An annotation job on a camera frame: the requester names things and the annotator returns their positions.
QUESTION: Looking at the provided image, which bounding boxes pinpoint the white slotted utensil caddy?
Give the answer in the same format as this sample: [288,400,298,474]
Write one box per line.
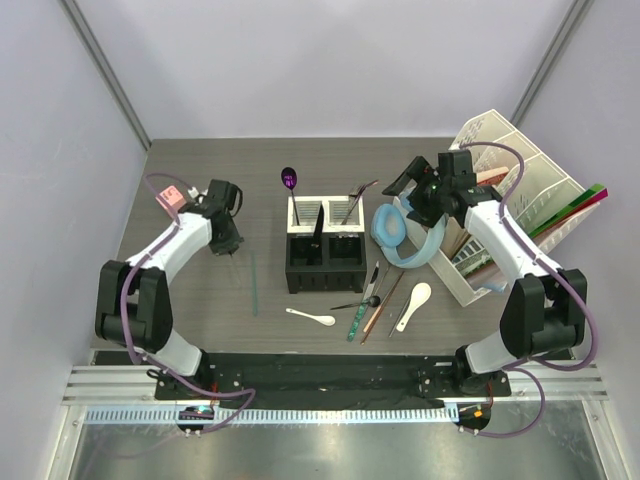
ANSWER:
[286,195,366,236]

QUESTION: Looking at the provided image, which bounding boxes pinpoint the teal chopstick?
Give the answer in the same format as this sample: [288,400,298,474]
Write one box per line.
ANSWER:
[250,250,259,317]

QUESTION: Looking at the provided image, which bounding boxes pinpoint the small black spoon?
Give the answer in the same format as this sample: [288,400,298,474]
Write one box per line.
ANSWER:
[331,295,381,310]

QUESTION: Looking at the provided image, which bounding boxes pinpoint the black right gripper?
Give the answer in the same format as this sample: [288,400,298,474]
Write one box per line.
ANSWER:
[385,157,451,228]

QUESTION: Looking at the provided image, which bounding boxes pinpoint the black slotted utensil caddy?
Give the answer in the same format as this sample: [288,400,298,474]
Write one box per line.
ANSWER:
[285,233,368,294]

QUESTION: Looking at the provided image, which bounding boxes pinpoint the purple iridescent spoon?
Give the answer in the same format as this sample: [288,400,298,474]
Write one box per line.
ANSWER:
[280,166,300,225]

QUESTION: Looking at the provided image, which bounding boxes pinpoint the black mounting base plate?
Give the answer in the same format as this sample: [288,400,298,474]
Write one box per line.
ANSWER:
[92,350,574,401]

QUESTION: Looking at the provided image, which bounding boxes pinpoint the rose gold chopstick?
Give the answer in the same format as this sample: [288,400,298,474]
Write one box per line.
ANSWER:
[364,270,405,335]

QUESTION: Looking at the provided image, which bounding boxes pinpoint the silver spoon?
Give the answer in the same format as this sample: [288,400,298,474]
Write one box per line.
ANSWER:
[229,253,242,288]

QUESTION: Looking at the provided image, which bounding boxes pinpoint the light blue headphones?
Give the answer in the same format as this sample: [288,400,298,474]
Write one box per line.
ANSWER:
[370,204,446,269]

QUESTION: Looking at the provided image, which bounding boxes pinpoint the white desk file organizer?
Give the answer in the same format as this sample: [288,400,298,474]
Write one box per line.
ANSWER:
[429,109,606,307]

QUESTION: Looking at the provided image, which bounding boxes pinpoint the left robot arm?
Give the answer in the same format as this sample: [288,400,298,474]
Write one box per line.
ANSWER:
[95,179,243,399]

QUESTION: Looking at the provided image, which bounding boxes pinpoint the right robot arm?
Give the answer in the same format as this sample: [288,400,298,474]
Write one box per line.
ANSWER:
[383,149,592,395]

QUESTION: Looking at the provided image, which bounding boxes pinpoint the aluminium frame rail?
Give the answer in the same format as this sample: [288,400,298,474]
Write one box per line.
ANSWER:
[62,364,609,425]

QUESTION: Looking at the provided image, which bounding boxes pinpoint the black knife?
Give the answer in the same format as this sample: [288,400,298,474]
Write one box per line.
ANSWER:
[306,205,325,265]

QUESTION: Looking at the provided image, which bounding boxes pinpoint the large white ceramic spoon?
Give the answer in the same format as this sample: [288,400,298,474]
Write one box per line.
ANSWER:
[395,282,432,332]

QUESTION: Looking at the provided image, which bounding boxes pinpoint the green and magenta folders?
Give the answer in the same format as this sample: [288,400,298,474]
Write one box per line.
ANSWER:
[528,184,608,239]

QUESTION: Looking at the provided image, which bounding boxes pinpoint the red book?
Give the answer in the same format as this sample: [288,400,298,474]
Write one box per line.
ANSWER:
[476,166,510,186]

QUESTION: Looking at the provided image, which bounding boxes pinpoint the silver chopstick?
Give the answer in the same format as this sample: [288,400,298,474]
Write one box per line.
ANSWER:
[388,297,411,338]

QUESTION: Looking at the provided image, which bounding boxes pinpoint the pink cube power adapter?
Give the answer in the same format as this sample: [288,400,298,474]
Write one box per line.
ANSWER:
[156,185,187,217]

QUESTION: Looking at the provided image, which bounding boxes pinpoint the small white ceramic spoon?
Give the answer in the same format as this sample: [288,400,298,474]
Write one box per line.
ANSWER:
[285,308,336,327]

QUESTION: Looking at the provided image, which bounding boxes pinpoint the green patterned chopstick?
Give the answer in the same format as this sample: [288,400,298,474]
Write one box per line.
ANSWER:
[347,300,369,342]

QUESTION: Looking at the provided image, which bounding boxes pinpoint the dark brown chopstick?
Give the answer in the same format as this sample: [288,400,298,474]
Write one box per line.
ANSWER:
[360,272,405,345]

